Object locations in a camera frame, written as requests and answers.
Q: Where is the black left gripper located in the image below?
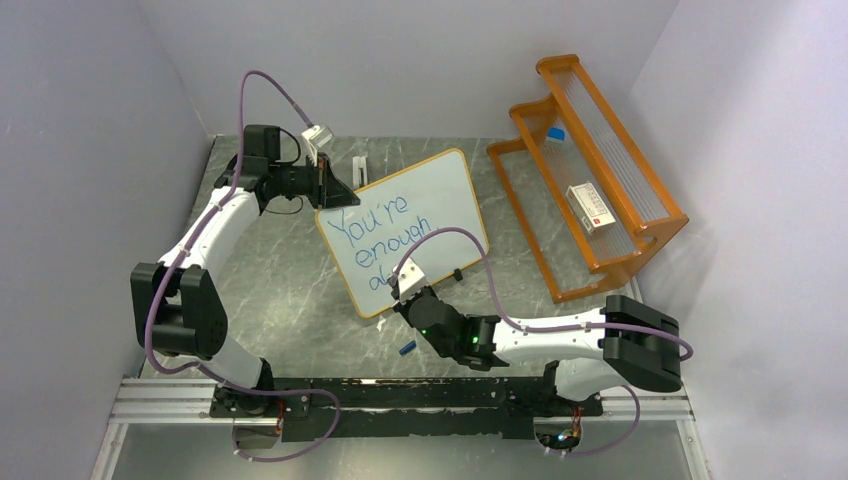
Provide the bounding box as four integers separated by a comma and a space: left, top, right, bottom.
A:
270, 153, 360, 210

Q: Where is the blue marker cap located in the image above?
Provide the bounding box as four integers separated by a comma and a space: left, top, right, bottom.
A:
398, 341, 417, 356

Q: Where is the yellow-framed whiteboard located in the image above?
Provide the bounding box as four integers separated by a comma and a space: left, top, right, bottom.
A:
315, 148, 489, 318

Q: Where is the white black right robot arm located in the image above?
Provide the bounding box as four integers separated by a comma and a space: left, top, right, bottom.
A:
393, 286, 691, 414

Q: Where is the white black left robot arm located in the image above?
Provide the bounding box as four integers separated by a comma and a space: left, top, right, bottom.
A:
130, 124, 360, 416

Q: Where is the white whiteboard eraser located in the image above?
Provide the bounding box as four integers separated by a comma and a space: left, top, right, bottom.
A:
352, 155, 369, 189

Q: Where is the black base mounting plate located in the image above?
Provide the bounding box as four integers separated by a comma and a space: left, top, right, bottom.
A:
209, 374, 603, 442

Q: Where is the white red box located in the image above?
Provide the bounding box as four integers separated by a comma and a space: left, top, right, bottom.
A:
566, 182, 616, 235

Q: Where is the blue-capped item on shelf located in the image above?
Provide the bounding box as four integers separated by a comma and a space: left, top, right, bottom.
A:
546, 127, 567, 143

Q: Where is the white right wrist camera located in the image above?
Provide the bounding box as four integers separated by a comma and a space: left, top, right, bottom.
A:
389, 258, 429, 303

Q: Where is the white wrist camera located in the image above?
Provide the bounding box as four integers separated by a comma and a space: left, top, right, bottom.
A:
301, 125, 334, 165
389, 258, 429, 303

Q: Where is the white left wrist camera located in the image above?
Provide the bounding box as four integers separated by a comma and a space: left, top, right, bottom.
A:
301, 125, 334, 165

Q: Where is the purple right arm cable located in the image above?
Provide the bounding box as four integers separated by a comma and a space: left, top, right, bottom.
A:
389, 227, 694, 460

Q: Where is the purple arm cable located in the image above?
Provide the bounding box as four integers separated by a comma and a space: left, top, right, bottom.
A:
142, 69, 343, 464
389, 227, 694, 460

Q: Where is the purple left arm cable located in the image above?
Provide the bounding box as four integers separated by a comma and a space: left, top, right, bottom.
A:
142, 69, 343, 464

